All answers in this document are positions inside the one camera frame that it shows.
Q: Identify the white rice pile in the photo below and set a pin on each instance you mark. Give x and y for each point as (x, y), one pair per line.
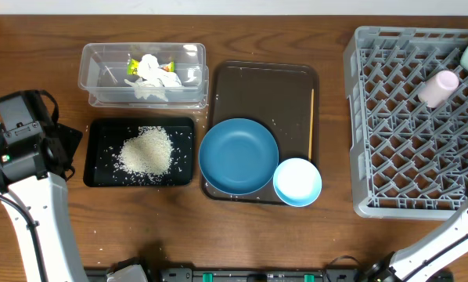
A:
(149, 154)

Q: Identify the brown serving tray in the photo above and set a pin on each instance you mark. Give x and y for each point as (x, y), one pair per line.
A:
(275, 95)

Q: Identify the black food waste tray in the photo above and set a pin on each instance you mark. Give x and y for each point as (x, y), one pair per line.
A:
(106, 137)

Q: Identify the dark blue plate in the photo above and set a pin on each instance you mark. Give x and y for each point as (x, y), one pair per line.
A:
(238, 156)

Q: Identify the yellow green snack wrapper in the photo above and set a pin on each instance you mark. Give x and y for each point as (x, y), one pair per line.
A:
(134, 66)

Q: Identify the pink cup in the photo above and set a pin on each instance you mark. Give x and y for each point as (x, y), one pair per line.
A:
(438, 88)

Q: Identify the white tissue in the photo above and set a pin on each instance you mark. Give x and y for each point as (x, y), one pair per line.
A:
(153, 82)

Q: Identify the wooden chopstick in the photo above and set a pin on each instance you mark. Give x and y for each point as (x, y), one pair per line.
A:
(311, 122)

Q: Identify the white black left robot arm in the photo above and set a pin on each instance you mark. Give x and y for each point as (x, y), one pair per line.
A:
(38, 210)

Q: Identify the grey dishwasher rack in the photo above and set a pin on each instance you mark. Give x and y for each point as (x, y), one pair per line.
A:
(408, 161)

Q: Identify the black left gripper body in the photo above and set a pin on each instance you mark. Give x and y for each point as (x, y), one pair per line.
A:
(66, 140)

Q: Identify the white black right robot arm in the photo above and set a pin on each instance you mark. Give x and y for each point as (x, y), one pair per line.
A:
(423, 259)

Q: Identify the clear plastic waste bin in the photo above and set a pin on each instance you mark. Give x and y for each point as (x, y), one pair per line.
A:
(103, 71)

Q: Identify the light blue bowl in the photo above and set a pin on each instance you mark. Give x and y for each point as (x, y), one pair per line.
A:
(297, 182)

